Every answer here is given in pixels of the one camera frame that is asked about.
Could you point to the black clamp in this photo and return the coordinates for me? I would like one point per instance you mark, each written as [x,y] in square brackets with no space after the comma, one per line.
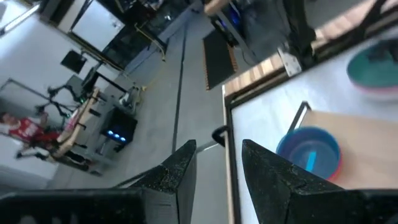
[219,136]

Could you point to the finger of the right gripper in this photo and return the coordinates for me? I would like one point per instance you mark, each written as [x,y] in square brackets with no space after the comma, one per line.
[388,49]

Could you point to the background wooden robot table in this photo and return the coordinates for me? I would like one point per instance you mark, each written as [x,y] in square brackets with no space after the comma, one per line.
[82,118]

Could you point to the person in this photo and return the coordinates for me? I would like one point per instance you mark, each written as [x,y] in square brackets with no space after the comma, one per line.
[28,130]

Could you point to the silver mounting bracket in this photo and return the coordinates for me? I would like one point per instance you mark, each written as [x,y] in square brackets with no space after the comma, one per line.
[290,63]

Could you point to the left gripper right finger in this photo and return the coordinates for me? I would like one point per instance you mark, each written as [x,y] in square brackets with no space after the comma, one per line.
[311,208]

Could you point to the large dark green bowl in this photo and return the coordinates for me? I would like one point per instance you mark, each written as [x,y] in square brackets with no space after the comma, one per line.
[370,73]

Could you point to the computer tower with blue lights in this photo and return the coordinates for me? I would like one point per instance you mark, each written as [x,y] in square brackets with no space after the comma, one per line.
[119,129]

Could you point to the background black robot arm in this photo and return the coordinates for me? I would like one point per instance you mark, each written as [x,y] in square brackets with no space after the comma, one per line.
[63,90]

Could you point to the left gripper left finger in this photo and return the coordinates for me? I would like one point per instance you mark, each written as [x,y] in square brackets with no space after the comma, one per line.
[124,208]

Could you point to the small turquoise bowl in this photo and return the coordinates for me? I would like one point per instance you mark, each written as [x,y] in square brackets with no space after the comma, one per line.
[298,152]

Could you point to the small red bowl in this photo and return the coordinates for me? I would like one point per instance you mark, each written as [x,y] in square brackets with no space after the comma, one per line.
[338,165]

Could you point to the white wall panel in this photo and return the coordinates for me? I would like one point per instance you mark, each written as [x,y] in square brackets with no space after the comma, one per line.
[96,26]

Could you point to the black square wall panel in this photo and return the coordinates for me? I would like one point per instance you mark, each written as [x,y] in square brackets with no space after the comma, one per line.
[73,61]

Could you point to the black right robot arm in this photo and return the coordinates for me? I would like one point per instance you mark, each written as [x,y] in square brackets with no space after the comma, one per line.
[298,28]

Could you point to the black hazard-striped floor mat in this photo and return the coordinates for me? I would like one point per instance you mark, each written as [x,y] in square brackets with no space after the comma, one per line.
[219,59]

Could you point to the large pink bowl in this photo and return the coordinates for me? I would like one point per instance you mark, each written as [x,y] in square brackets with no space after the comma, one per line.
[373,90]

